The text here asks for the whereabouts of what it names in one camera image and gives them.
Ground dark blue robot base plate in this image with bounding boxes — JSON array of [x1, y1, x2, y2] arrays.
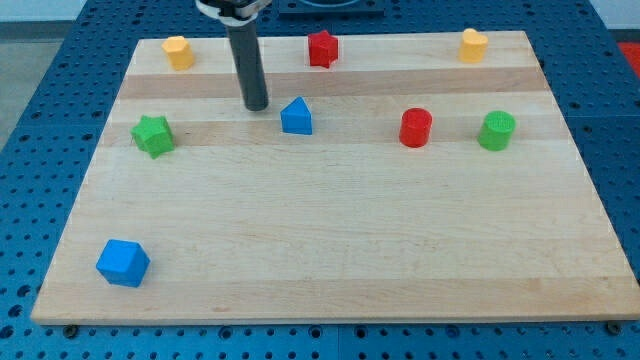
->
[[274, 0, 386, 17]]

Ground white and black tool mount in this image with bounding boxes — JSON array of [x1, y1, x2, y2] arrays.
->
[[195, 0, 272, 25]]

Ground blue cube block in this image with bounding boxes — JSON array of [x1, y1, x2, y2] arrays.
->
[[96, 239, 150, 288]]

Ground yellow hexagon block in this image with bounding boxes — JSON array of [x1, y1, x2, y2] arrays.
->
[[161, 36, 195, 71]]

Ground blue triangle block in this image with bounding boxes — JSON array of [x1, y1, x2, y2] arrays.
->
[[280, 97, 313, 135]]

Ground red cylinder block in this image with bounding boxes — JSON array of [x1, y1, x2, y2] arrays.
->
[[399, 108, 433, 148]]

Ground light wooden board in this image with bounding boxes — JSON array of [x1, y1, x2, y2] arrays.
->
[[32, 31, 639, 326]]

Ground green star block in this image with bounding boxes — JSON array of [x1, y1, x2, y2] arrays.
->
[[130, 115, 175, 159]]

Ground green cylinder block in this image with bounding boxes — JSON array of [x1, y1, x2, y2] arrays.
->
[[477, 110, 516, 151]]

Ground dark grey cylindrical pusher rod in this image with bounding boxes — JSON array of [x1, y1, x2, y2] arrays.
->
[[226, 23, 269, 111]]

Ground red star block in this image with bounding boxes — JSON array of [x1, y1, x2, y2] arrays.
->
[[307, 30, 339, 68]]

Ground yellow heart block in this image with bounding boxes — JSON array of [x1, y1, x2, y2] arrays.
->
[[458, 28, 489, 63]]

